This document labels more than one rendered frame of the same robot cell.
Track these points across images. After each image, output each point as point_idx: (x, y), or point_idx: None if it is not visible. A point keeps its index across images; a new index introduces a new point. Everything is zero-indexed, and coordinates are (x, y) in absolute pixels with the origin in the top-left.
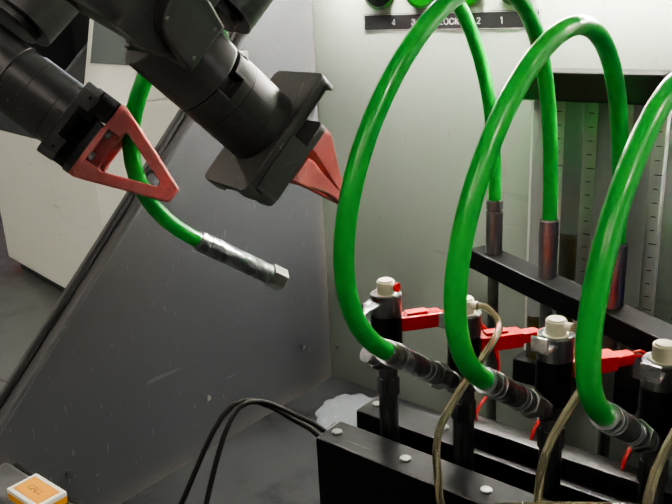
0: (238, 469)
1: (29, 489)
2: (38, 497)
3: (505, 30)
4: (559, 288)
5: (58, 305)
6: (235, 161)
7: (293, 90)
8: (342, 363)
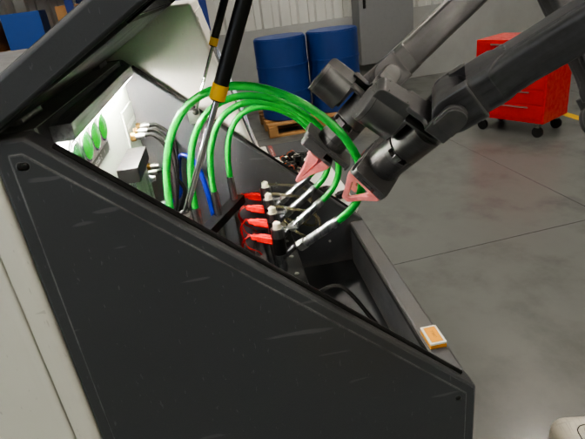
0: None
1: (436, 334)
2: (433, 328)
3: (106, 157)
4: (211, 226)
5: (391, 331)
6: (342, 154)
7: (316, 131)
8: None
